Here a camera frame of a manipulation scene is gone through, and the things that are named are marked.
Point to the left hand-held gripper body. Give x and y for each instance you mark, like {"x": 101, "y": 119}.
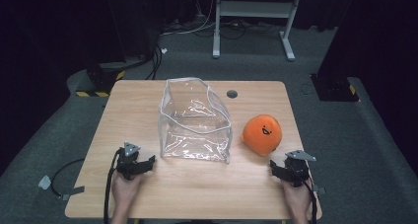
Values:
{"x": 127, "y": 164}

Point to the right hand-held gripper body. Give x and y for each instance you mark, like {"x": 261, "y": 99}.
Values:
{"x": 297, "y": 168}

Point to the orange plush toy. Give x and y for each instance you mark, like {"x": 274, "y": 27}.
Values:
{"x": 261, "y": 135}

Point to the clear plastic bag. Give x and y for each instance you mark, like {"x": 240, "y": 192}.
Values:
{"x": 194, "y": 118}

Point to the person's right hand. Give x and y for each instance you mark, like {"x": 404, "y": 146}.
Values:
{"x": 297, "y": 199}

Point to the small grey tape piece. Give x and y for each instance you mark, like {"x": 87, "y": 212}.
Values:
{"x": 320, "y": 190}

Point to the grey tape strip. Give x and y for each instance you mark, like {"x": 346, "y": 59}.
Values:
{"x": 74, "y": 191}

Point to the black yellow-striped stand base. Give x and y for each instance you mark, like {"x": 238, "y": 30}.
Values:
{"x": 102, "y": 81}
{"x": 333, "y": 87}

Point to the dark curtain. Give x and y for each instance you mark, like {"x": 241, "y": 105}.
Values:
{"x": 381, "y": 36}
{"x": 49, "y": 36}

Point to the white metal stand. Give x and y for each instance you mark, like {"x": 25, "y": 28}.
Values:
{"x": 253, "y": 8}

